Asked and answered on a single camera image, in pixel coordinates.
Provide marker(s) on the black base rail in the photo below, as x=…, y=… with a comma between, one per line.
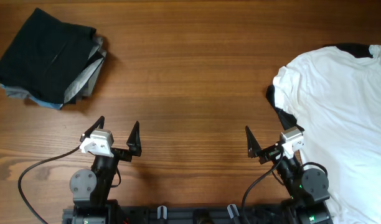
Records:
x=229, y=214

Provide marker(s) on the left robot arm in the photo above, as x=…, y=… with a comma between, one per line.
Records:
x=91, y=187

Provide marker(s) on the white t-shirt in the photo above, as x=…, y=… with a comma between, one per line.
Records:
x=336, y=98

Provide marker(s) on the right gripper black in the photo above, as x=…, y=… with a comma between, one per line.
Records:
x=254, y=149

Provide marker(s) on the blue folded shirt in stack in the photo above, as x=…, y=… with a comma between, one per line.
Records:
x=55, y=106

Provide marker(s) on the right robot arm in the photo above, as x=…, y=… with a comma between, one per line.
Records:
x=307, y=184

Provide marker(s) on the black unfolded garment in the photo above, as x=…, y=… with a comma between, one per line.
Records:
x=357, y=50

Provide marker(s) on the black folded shirt on stack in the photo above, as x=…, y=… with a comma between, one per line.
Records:
x=46, y=56

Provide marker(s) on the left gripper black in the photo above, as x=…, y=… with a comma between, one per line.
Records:
x=133, y=143

